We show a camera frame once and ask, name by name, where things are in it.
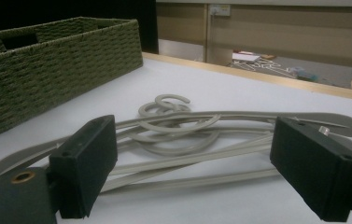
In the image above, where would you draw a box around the dark curtain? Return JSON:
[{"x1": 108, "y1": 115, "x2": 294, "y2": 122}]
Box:
[{"x1": 0, "y1": 0, "x2": 160, "y2": 54}]

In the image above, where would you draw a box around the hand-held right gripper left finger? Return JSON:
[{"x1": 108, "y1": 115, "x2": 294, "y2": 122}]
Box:
[{"x1": 49, "y1": 114, "x2": 119, "y2": 219}]

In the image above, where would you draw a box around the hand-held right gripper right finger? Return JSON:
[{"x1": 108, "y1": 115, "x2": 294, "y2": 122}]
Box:
[{"x1": 269, "y1": 116, "x2": 352, "y2": 223}]

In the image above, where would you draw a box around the pile of white hangers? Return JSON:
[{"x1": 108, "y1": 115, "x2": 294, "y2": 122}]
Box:
[{"x1": 229, "y1": 59, "x2": 297, "y2": 78}]

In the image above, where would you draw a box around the green woven basket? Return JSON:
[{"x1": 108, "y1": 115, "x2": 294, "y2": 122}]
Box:
[{"x1": 0, "y1": 16, "x2": 144, "y2": 139}]

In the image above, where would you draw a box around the small colourful clutter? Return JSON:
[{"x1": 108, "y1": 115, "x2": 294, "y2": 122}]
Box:
[{"x1": 289, "y1": 66, "x2": 321, "y2": 83}]

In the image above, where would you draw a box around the grey cable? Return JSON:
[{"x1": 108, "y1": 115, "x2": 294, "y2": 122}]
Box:
[{"x1": 0, "y1": 93, "x2": 277, "y2": 207}]

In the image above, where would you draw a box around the white paper stack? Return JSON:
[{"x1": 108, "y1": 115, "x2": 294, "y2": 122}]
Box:
[{"x1": 232, "y1": 51, "x2": 261, "y2": 63}]

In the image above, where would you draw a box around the white wall socket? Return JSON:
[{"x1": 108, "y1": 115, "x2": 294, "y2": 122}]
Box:
[{"x1": 209, "y1": 4, "x2": 232, "y2": 17}]

